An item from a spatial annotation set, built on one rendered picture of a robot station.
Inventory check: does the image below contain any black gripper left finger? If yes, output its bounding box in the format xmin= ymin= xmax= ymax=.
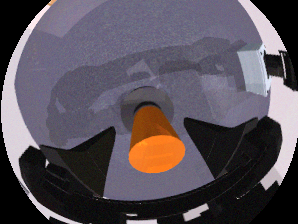
xmin=40 ymin=127 xmax=116 ymax=197

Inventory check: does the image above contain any orange knob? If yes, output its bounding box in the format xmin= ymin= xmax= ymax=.
xmin=129 ymin=107 xmax=185 ymax=173

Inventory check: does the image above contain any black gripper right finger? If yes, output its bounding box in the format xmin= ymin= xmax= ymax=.
xmin=184 ymin=116 xmax=258 ymax=180

